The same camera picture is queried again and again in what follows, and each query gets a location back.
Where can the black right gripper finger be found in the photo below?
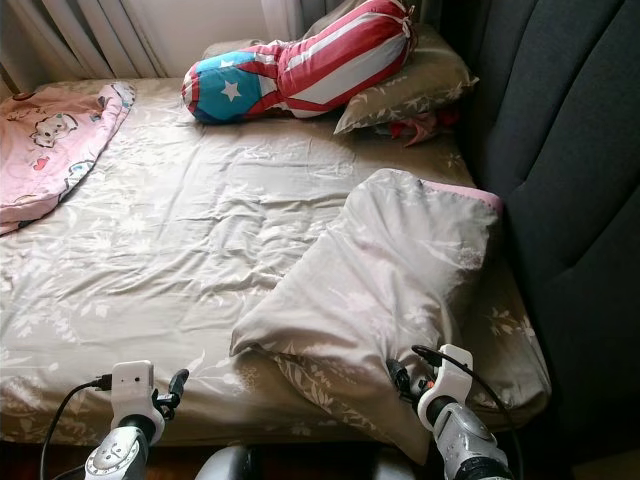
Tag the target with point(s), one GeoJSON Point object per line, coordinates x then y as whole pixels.
{"type": "Point", "coordinates": [397, 375]}

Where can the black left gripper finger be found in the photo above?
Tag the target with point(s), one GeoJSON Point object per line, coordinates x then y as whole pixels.
{"type": "Point", "coordinates": [178, 380]}

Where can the large grey floral pillow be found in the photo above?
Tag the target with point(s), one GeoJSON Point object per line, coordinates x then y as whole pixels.
{"type": "Point", "coordinates": [380, 280]}

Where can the pink cartoon print blanket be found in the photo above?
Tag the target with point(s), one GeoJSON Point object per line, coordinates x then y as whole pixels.
{"type": "Point", "coordinates": [50, 150]}

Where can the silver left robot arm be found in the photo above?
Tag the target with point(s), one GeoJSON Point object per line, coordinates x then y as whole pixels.
{"type": "Point", "coordinates": [120, 458]}

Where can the grey robot right leg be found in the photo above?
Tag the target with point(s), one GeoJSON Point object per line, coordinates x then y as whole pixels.
{"type": "Point", "coordinates": [390, 470]}

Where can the grey robot leg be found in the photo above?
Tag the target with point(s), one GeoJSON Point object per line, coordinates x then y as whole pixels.
{"type": "Point", "coordinates": [225, 465]}
{"type": "Point", "coordinates": [390, 470]}

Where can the grey robot left leg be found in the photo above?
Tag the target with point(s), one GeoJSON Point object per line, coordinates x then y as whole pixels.
{"type": "Point", "coordinates": [225, 465]}

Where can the bed with grey floral sheet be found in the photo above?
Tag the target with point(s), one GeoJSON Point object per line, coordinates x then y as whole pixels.
{"type": "Point", "coordinates": [190, 250]}

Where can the red pink cloth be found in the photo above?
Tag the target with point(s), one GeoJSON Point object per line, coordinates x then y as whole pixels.
{"type": "Point", "coordinates": [420, 127]}

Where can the dark grey padded headboard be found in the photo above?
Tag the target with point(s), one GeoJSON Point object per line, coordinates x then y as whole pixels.
{"type": "Point", "coordinates": [570, 150]}

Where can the red white blue star pillow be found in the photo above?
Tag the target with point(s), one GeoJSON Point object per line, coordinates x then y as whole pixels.
{"type": "Point", "coordinates": [310, 65]}

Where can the grey pleated curtain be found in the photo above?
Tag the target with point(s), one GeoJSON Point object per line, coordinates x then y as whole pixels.
{"type": "Point", "coordinates": [285, 15]}
{"type": "Point", "coordinates": [60, 35]}

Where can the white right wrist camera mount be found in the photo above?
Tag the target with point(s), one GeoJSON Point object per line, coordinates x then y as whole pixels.
{"type": "Point", "coordinates": [453, 368]}

